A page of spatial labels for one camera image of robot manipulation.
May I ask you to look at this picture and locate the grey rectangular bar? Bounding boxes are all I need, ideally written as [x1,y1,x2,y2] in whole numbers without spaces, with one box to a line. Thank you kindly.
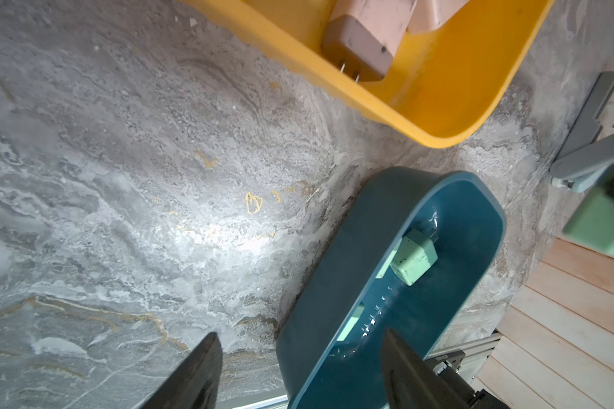
[557,71,614,160]

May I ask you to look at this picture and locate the yellow plastic storage box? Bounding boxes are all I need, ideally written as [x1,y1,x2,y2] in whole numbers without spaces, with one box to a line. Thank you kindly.
[193,0,552,148]

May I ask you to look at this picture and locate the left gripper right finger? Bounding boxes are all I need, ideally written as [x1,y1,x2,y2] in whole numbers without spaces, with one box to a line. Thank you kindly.
[380,328,510,409]

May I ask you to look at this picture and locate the green plug cube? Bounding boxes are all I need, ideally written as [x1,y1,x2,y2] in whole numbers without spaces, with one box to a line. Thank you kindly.
[390,229,438,286]
[563,165,614,257]

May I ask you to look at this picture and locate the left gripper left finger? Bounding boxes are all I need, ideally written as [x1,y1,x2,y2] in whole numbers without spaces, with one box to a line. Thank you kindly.
[142,332,223,409]

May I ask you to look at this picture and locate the pink plug cube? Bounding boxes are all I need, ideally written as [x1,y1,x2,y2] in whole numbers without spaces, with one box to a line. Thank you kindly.
[407,0,469,34]
[321,0,417,83]

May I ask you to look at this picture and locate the teal plastic storage box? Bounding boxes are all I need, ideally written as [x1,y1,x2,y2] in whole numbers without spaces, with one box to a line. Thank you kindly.
[276,167,507,408]

